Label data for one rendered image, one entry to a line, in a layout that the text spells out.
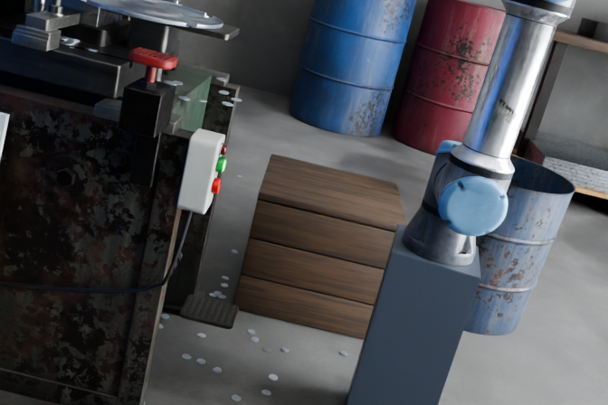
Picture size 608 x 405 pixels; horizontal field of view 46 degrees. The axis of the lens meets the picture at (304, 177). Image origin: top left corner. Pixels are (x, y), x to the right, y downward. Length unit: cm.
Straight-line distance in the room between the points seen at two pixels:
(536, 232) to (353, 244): 57
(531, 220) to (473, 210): 88
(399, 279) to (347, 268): 49
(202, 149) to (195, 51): 368
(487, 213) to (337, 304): 79
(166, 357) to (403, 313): 60
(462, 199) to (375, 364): 45
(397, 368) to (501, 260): 73
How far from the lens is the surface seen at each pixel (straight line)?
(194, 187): 125
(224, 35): 140
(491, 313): 226
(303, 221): 188
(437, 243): 144
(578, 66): 499
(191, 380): 170
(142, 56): 113
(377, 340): 151
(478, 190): 126
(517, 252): 218
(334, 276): 194
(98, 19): 145
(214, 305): 167
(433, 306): 147
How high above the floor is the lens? 97
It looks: 18 degrees down
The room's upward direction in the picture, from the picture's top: 14 degrees clockwise
